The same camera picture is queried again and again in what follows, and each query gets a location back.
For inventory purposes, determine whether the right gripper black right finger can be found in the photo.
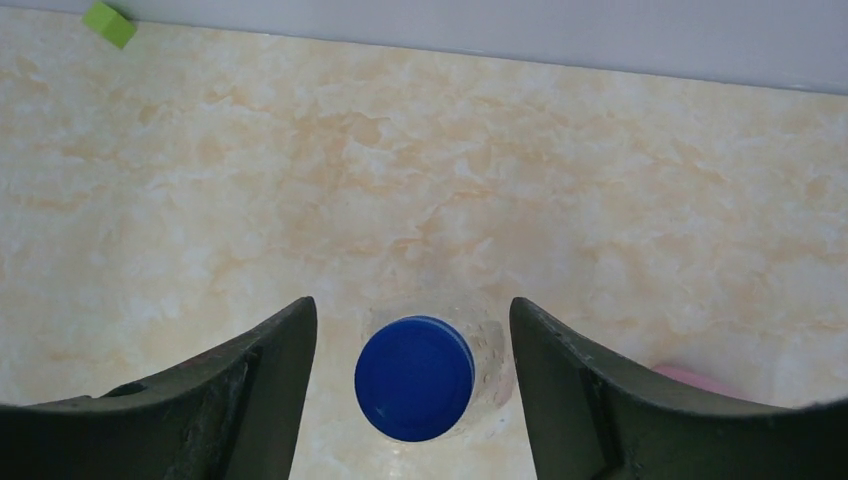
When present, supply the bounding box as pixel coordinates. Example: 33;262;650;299
509;297;847;479

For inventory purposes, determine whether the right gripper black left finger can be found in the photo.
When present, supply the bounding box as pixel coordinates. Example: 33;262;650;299
1;297;317;479

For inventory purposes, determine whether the clear bottle blue label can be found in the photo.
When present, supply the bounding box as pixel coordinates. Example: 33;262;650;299
362;289;515;439

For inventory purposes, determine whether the blue bottle cap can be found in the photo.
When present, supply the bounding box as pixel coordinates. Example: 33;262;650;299
354;315;476;443

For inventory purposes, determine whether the pink metronome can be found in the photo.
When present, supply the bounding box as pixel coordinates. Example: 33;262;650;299
652;365;749;400

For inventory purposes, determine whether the green small cube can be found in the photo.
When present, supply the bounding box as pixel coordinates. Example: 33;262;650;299
81;1;137;49

